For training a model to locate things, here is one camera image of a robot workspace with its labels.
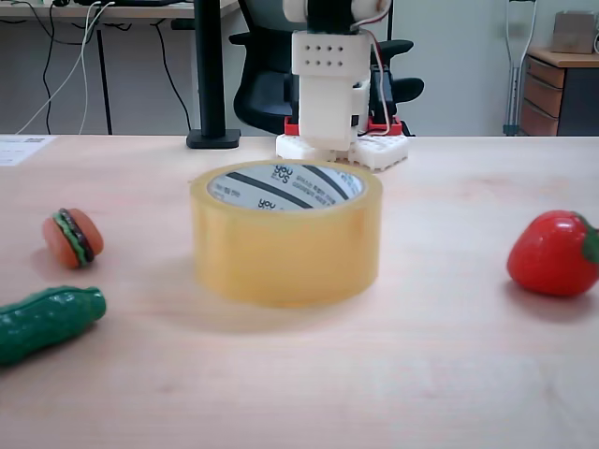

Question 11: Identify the yellowish packing tape roll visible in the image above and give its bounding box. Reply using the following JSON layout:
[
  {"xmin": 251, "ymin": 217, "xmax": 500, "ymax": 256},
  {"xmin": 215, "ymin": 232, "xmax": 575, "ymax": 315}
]
[{"xmin": 189, "ymin": 159, "xmax": 385, "ymax": 310}]

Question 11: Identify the red toy strawberry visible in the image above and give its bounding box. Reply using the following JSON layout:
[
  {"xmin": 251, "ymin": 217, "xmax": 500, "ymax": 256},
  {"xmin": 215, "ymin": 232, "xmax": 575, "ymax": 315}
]
[{"xmin": 506, "ymin": 210, "xmax": 599, "ymax": 298}]

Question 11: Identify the white cable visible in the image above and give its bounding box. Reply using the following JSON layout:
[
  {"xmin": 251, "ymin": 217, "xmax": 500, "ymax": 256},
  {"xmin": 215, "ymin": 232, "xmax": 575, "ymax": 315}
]
[{"xmin": 18, "ymin": 0, "xmax": 116, "ymax": 135}]

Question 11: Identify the black office chair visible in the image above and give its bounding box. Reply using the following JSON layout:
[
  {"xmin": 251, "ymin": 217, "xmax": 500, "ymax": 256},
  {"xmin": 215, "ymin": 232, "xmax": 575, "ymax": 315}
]
[{"xmin": 227, "ymin": 0, "xmax": 425, "ymax": 138}]

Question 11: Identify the brown drawer cabinet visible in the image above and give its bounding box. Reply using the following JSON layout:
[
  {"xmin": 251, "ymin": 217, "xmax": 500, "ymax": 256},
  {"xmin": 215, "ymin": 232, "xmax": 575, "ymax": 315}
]
[{"xmin": 519, "ymin": 46, "xmax": 599, "ymax": 138}]

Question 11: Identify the cardboard box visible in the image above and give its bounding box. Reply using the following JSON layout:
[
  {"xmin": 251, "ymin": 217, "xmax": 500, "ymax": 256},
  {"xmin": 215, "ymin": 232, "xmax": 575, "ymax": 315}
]
[{"xmin": 549, "ymin": 10, "xmax": 599, "ymax": 54}]

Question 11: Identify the grey metal crutch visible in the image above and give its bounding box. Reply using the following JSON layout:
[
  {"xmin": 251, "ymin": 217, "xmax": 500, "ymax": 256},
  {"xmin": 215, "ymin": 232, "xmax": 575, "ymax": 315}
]
[{"xmin": 502, "ymin": 0, "xmax": 539, "ymax": 138}]

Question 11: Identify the white background desk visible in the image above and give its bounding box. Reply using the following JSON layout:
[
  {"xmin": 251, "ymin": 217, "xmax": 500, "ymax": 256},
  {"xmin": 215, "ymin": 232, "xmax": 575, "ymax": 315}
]
[{"xmin": 0, "ymin": 0, "xmax": 238, "ymax": 136}]

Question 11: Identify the black pole stand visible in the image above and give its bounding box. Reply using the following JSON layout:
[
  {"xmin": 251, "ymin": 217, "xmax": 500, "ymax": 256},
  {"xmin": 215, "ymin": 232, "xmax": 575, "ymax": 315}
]
[{"xmin": 186, "ymin": 0, "xmax": 242, "ymax": 150}]

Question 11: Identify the white printed paper sheet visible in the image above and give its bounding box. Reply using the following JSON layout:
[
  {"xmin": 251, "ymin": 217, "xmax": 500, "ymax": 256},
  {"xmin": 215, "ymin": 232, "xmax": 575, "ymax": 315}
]
[{"xmin": 0, "ymin": 135, "xmax": 58, "ymax": 167}]

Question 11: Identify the green toy cucumber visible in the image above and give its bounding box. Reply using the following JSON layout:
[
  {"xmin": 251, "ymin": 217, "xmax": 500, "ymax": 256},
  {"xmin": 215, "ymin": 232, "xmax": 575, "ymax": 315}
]
[{"xmin": 0, "ymin": 285, "xmax": 108, "ymax": 368}]

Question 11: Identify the toy hamburger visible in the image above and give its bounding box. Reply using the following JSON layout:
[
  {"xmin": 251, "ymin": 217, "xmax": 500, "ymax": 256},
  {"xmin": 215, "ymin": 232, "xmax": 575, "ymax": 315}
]
[{"xmin": 41, "ymin": 208, "xmax": 105, "ymax": 270}]

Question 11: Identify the black hanging cable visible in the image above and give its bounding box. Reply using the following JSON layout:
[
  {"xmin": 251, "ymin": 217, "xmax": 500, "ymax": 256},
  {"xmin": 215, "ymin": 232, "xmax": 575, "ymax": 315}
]
[
  {"xmin": 27, "ymin": 7, "xmax": 65, "ymax": 135},
  {"xmin": 153, "ymin": 21, "xmax": 194, "ymax": 135}
]

